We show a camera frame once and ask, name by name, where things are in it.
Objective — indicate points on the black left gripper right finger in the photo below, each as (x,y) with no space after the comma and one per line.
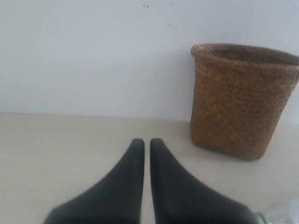
(180,198)

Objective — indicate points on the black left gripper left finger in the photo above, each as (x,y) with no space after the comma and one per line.
(115,199)

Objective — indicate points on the clear plastic bottle green label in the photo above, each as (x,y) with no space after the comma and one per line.
(285,212)

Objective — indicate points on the brown woven wicker basket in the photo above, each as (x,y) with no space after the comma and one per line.
(239,95)

